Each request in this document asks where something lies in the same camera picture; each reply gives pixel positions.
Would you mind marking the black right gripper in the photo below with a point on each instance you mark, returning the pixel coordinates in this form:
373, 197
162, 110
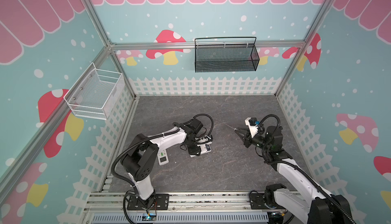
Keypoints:
246, 135

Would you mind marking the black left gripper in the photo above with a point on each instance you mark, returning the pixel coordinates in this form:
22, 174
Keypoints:
194, 151

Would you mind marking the white remote with batteries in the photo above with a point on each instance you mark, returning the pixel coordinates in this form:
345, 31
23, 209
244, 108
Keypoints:
204, 148

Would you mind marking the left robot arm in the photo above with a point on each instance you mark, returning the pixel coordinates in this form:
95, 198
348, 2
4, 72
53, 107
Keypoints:
134, 165

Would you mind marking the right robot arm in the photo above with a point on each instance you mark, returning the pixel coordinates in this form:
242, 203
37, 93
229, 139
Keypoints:
315, 204

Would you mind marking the white remote with green buttons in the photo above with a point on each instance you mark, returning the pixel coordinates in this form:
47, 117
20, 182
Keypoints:
162, 157

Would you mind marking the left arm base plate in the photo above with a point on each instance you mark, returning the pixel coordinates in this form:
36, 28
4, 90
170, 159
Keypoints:
157, 201

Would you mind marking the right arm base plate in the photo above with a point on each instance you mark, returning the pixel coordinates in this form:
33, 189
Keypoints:
257, 201

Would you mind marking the black mesh wall basket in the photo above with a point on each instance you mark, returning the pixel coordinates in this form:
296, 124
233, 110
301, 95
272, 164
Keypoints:
225, 54

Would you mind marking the white wire wall basket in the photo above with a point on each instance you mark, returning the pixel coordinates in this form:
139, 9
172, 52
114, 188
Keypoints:
95, 93

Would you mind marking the aluminium frame post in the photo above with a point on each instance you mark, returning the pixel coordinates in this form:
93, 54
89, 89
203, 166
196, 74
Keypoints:
108, 46

